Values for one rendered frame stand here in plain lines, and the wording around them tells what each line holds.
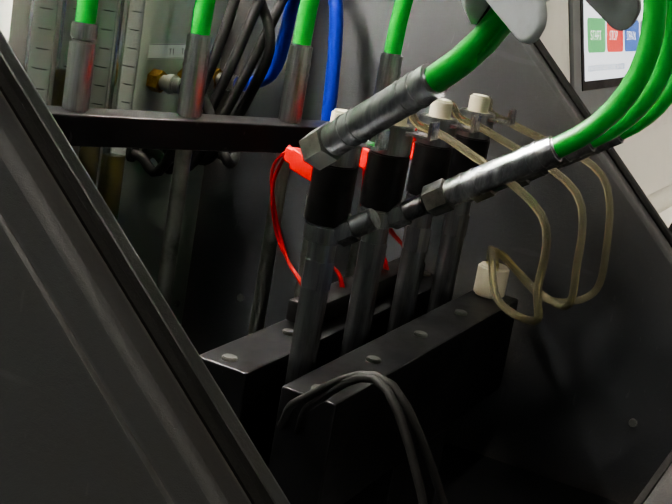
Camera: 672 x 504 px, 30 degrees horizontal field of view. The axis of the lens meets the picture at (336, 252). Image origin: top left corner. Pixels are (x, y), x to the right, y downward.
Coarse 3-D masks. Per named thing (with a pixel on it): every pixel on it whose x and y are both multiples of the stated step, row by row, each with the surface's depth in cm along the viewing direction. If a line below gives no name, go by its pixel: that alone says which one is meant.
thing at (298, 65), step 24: (312, 0) 93; (312, 24) 94; (312, 48) 95; (288, 72) 95; (288, 96) 95; (648, 96) 83; (288, 120) 95; (624, 120) 84; (600, 144) 85; (552, 168) 87
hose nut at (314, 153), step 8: (320, 128) 65; (312, 136) 65; (320, 136) 65; (304, 144) 66; (312, 144) 65; (320, 144) 65; (304, 152) 66; (312, 152) 65; (320, 152) 65; (328, 152) 65; (304, 160) 66; (312, 160) 66; (320, 160) 66; (328, 160) 66; (336, 160) 65; (320, 168) 66
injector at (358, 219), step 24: (312, 168) 77; (336, 168) 76; (312, 192) 77; (336, 192) 76; (312, 216) 77; (336, 216) 77; (360, 216) 76; (312, 240) 77; (336, 240) 77; (312, 264) 78; (312, 288) 78; (312, 312) 78; (312, 336) 79; (288, 360) 80; (312, 360) 80
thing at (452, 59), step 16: (80, 0) 83; (96, 0) 83; (80, 16) 83; (96, 16) 84; (496, 16) 56; (80, 32) 83; (96, 32) 84; (480, 32) 57; (496, 32) 56; (464, 48) 58; (480, 48) 57; (496, 48) 57; (432, 64) 59; (448, 64) 58; (464, 64) 58; (432, 80) 59; (448, 80) 59
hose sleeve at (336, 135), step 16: (400, 80) 61; (416, 80) 60; (384, 96) 61; (400, 96) 61; (416, 96) 60; (432, 96) 60; (352, 112) 63; (368, 112) 62; (384, 112) 62; (400, 112) 61; (416, 112) 61; (336, 128) 64; (352, 128) 63; (368, 128) 63; (384, 128) 63; (336, 144) 64; (352, 144) 64
